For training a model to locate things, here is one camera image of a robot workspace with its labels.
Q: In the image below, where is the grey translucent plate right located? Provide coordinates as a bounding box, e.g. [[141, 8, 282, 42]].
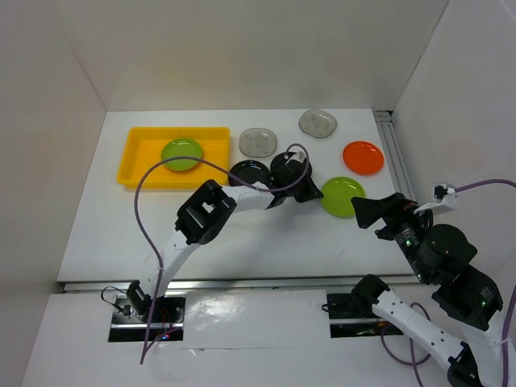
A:
[[298, 109, 338, 139]]

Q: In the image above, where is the grey translucent plate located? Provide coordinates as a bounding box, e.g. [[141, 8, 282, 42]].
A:
[[239, 128, 278, 158], [298, 109, 338, 139]]

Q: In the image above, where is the aluminium rail right side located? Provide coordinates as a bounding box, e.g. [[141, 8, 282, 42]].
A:
[[372, 110, 421, 202]]

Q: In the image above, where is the green plate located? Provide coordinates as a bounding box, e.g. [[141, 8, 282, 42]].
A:
[[320, 177, 366, 218], [160, 139, 203, 172]]

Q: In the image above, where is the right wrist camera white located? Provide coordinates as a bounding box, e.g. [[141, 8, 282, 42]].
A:
[[414, 183, 458, 214]]

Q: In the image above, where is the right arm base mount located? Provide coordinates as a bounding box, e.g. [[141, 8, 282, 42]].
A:
[[321, 293, 402, 339]]

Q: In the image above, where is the black plate left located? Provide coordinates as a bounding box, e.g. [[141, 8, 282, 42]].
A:
[[228, 160, 272, 189]]

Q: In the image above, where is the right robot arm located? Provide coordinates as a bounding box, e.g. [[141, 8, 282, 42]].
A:
[[351, 193, 515, 386]]

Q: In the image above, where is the black plate right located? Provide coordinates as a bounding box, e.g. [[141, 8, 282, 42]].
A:
[[270, 152, 312, 184]]

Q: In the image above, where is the aluminium rail front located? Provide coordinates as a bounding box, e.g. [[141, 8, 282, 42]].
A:
[[62, 274, 416, 293]]

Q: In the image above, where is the orange plate far right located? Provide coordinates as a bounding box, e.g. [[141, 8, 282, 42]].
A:
[[342, 141, 385, 176]]

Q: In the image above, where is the green plate front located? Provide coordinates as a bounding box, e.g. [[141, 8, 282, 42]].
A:
[[160, 139, 203, 172]]

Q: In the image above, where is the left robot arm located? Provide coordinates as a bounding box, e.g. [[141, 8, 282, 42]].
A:
[[127, 152, 323, 322]]

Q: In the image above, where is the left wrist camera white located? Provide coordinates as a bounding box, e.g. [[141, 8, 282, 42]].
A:
[[284, 151, 306, 164]]

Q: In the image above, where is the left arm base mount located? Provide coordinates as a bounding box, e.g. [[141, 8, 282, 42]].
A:
[[100, 285, 187, 343]]

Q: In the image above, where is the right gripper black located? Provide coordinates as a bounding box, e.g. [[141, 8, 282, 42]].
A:
[[348, 189, 432, 281]]

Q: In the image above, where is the grey translucent plate left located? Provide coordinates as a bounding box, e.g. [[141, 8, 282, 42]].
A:
[[239, 128, 278, 158]]

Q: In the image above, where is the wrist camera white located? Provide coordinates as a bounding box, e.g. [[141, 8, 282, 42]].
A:
[[414, 183, 458, 214], [284, 151, 306, 164]]

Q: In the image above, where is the yellow plastic bin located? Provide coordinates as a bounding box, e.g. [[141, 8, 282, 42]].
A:
[[117, 127, 231, 190]]

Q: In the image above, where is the aluminium rail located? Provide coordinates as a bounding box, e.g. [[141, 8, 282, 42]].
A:
[[62, 274, 416, 293], [372, 110, 421, 202]]

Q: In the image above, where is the black plate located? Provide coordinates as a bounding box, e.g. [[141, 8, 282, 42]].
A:
[[270, 152, 312, 184], [228, 160, 272, 189]]

